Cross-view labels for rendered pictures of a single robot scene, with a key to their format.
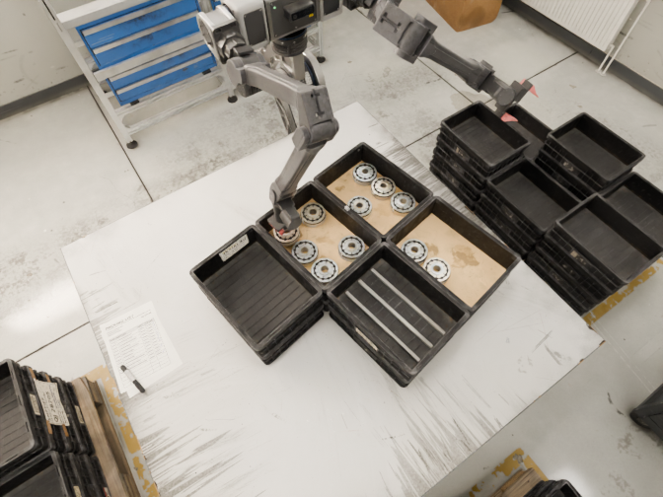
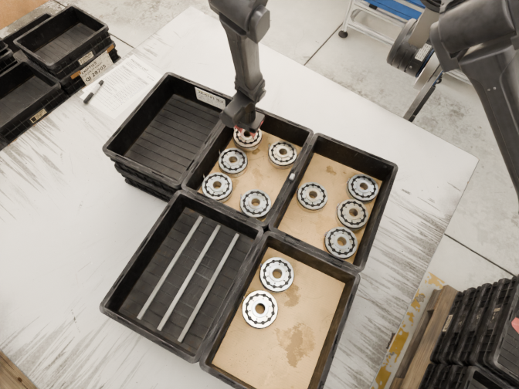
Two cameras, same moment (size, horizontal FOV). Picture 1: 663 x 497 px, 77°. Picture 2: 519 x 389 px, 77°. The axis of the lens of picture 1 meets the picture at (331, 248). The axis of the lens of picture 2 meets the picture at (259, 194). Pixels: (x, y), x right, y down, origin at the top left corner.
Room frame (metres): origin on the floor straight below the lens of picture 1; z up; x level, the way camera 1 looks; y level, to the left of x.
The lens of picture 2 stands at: (0.60, -0.47, 1.84)
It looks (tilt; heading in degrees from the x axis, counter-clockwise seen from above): 64 degrees down; 63
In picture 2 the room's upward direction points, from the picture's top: 5 degrees clockwise
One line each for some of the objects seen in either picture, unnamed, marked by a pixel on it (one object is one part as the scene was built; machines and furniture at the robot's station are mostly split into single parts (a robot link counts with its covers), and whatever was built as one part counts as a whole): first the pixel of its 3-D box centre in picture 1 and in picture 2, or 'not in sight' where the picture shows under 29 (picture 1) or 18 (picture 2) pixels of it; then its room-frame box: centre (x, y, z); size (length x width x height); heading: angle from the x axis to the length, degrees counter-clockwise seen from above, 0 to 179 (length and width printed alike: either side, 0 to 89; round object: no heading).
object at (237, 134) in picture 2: (286, 231); (247, 134); (0.86, 0.17, 0.88); 0.10 x 0.10 x 0.01
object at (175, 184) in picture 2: (255, 283); (173, 125); (0.63, 0.28, 0.92); 0.40 x 0.30 x 0.02; 41
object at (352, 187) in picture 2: (364, 172); (363, 187); (1.16, -0.16, 0.86); 0.10 x 0.10 x 0.01
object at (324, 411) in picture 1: (317, 320); (218, 225); (0.68, 0.08, 0.35); 1.60 x 1.60 x 0.70; 32
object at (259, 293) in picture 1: (257, 289); (175, 134); (0.63, 0.28, 0.87); 0.40 x 0.30 x 0.11; 41
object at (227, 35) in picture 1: (233, 47); not in sight; (1.18, 0.28, 1.45); 0.09 x 0.08 x 0.12; 122
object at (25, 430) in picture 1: (21, 429); (80, 65); (0.25, 1.35, 0.37); 0.40 x 0.30 x 0.45; 32
